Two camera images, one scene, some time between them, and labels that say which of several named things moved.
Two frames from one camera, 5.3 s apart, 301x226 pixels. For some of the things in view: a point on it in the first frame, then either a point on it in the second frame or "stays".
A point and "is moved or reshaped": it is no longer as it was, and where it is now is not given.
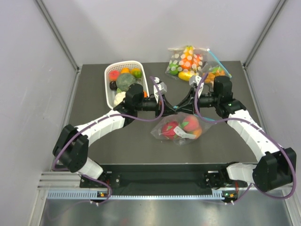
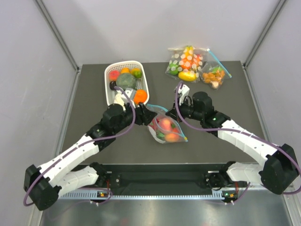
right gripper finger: x=189 y=110 -> x=173 y=116
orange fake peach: x=197 y=133 -> x=171 y=137
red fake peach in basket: x=113 y=75 stays
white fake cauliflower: x=119 y=98 stays
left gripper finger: x=167 y=104 -> x=141 y=104
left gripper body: x=151 y=104 -> x=139 y=118
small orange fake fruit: x=125 y=70 stays
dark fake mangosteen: x=113 y=85 stays
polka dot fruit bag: x=185 y=62 stays
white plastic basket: x=110 y=94 stays
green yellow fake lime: x=137 y=74 stays
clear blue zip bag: x=182 y=128 is moved or reshaped
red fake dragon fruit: x=168 y=131 -> x=154 y=124
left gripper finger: x=167 y=111 -> x=148 y=115
